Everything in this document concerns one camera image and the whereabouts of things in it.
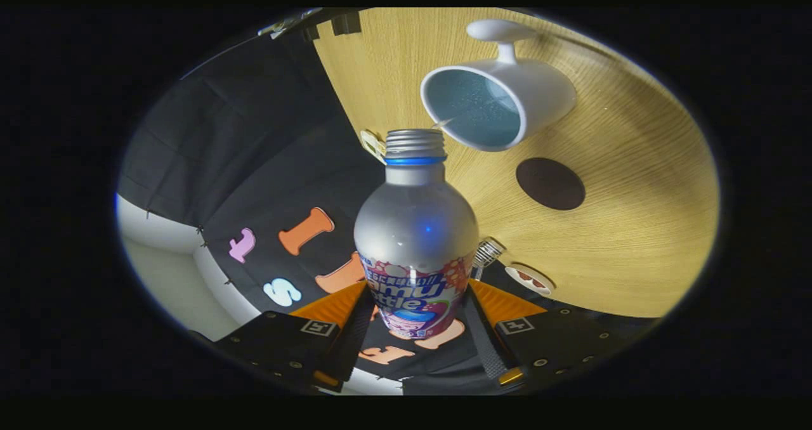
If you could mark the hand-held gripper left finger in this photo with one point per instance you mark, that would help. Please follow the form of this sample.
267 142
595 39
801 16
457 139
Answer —
352 341

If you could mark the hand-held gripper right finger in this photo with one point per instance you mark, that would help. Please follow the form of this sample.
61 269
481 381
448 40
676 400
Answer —
485 341

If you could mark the silver juice bottle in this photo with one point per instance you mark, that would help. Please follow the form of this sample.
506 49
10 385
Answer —
415 227

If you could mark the dark round coaster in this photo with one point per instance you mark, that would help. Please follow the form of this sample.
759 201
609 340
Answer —
550 184

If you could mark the white cup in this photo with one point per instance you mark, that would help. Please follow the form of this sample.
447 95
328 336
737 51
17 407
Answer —
545 91

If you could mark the white round plate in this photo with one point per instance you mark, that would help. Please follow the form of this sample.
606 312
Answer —
510 276

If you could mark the reddish brown food pieces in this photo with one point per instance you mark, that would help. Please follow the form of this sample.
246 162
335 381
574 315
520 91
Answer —
531 280

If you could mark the wooden table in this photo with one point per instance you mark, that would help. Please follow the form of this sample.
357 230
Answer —
634 227

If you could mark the small white compartment tray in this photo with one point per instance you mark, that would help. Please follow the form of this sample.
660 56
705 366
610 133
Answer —
373 146

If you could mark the black backdrop cloth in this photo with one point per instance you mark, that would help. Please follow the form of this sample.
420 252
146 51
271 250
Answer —
254 132

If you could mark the black table clamp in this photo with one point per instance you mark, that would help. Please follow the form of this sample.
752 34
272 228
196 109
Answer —
310 33
346 23

